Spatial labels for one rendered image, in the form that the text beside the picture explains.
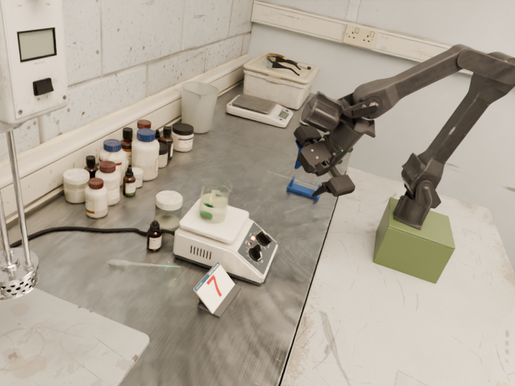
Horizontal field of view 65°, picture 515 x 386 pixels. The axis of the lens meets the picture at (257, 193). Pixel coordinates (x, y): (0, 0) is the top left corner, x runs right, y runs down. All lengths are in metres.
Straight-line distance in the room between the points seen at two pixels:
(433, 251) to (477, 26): 1.37
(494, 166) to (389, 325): 1.59
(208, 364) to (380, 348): 0.32
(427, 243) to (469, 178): 1.41
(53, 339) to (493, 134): 2.05
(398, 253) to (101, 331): 0.65
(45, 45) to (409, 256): 0.82
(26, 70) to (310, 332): 0.61
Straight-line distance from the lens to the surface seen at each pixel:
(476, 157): 2.32
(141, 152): 1.09
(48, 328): 0.75
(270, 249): 0.88
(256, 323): 0.78
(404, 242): 0.98
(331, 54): 2.18
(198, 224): 0.83
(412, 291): 0.99
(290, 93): 1.87
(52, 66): 0.45
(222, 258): 0.82
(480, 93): 0.91
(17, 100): 0.43
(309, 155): 0.85
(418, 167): 0.92
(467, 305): 1.03
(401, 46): 2.10
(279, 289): 0.85
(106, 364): 0.70
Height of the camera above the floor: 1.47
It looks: 30 degrees down
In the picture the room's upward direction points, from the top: 12 degrees clockwise
